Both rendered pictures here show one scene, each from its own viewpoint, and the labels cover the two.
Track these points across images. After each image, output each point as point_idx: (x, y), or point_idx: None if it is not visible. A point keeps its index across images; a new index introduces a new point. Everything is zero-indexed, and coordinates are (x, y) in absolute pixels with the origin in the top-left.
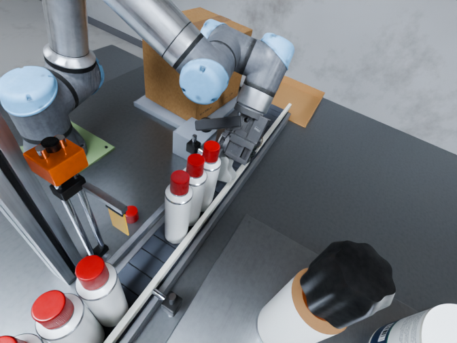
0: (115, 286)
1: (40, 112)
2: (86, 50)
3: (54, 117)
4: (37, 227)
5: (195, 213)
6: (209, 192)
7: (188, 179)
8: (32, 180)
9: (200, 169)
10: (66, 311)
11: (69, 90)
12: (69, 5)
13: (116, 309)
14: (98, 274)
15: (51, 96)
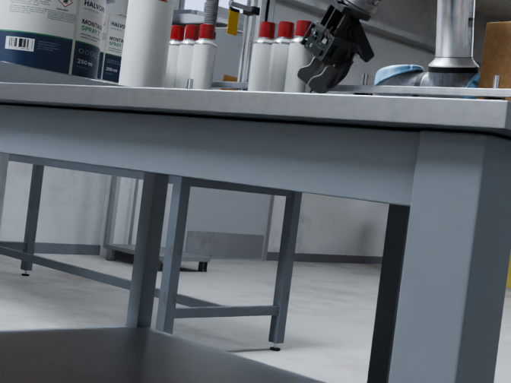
0: (199, 45)
1: (377, 84)
2: (449, 51)
3: (382, 94)
4: (245, 52)
5: (266, 90)
6: (285, 78)
7: (265, 21)
8: (258, 16)
9: (279, 26)
10: (188, 30)
11: (413, 83)
12: (439, 4)
13: (192, 77)
14: (202, 23)
15: (390, 73)
